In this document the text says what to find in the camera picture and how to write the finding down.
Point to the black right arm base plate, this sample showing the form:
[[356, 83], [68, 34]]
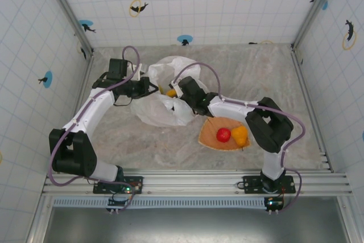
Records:
[[251, 184]]

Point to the yellow pear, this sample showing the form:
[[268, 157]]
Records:
[[240, 134]]

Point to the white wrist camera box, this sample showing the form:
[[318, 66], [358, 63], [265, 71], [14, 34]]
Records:
[[175, 86], [139, 73]]

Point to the aluminium mounting rail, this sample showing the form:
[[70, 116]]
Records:
[[193, 181]]

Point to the yellow orange round fruit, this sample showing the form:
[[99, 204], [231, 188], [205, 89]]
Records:
[[170, 92]]

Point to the aluminium table side rail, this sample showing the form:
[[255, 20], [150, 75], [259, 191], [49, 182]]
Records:
[[84, 83], [305, 89]]

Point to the small circuit board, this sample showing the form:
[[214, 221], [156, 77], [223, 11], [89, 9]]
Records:
[[116, 202], [273, 203]]

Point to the aluminium frame post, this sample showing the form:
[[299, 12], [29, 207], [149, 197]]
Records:
[[66, 9], [317, 6]]

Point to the woven triangular bamboo basket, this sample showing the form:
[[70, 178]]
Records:
[[210, 137]]

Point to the white plastic bag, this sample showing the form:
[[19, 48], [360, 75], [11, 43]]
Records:
[[159, 115]]

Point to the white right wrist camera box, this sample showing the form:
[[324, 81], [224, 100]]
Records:
[[175, 86]]

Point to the right aluminium table side rail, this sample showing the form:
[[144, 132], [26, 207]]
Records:
[[305, 89]]

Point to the right aluminium frame post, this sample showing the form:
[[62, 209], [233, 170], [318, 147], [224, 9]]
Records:
[[317, 6]]

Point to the left small circuit board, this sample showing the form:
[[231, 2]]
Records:
[[116, 202]]

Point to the left aluminium table side rail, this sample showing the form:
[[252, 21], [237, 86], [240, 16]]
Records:
[[84, 83]]

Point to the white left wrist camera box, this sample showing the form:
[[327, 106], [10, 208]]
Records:
[[139, 73]]

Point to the bright red apple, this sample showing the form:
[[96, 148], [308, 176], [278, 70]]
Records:
[[223, 135]]

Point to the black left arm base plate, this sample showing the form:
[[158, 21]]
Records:
[[136, 184]]

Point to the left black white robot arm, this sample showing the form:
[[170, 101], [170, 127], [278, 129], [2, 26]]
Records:
[[74, 152]]

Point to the left aluminium frame post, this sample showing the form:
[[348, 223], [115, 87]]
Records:
[[66, 9]]

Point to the right small circuit board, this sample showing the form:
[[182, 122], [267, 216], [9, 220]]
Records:
[[273, 203]]

